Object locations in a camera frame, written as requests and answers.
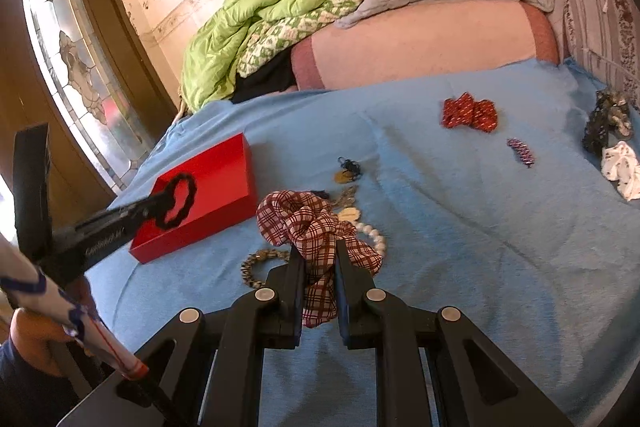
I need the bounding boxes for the red shallow tray box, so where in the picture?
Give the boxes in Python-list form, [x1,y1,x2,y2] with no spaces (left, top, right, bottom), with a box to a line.
[129,133,257,263]

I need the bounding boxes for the black cloth under quilt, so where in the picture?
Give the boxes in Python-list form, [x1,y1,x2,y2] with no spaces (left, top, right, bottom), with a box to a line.
[230,48,296,104]

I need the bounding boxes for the green patterned quilt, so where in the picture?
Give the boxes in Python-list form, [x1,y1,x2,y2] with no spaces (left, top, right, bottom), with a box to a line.
[180,0,363,113]

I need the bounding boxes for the gold leopard bead bracelet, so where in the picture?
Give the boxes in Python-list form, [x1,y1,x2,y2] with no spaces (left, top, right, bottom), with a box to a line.
[240,248,292,291]

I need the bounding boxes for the light blue bed sheet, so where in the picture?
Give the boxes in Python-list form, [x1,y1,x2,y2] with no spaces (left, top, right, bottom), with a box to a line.
[81,56,640,427]

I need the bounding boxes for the black braided hair tie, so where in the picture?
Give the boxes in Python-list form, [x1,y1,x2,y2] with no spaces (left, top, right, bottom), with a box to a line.
[154,172,198,230]

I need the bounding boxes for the stained glass wooden door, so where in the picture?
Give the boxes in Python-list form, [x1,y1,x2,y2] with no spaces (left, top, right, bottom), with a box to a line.
[1,0,176,227]

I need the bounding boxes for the pink bolster pillow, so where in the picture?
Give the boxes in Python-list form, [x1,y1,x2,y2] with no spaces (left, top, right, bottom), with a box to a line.
[291,0,560,90]

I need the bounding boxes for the striped floral pillow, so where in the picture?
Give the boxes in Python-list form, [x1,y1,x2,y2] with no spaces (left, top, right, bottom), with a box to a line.
[563,0,639,107]

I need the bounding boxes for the red sequin bow scrunchie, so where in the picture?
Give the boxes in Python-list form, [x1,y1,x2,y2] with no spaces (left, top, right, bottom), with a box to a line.
[440,92,498,133]

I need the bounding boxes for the black floral scrunchie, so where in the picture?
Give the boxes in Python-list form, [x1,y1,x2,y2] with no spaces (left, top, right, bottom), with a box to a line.
[582,88,634,159]

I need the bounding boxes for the red plaid fabric scrunchie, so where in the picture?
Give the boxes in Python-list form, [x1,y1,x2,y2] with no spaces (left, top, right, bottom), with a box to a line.
[256,190,383,329]

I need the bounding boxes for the white printed scrunchie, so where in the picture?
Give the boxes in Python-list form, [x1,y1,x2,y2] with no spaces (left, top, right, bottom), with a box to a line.
[601,141,640,202]

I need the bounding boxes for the person's left hand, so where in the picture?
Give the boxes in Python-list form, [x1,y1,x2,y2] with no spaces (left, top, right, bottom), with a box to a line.
[10,308,76,377]

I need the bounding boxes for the white pearl bracelet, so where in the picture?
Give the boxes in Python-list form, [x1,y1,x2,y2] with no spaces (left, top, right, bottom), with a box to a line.
[349,220,388,260]

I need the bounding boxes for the black tie with gold pendant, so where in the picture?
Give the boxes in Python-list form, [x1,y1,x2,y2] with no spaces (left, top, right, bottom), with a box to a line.
[334,157,362,184]

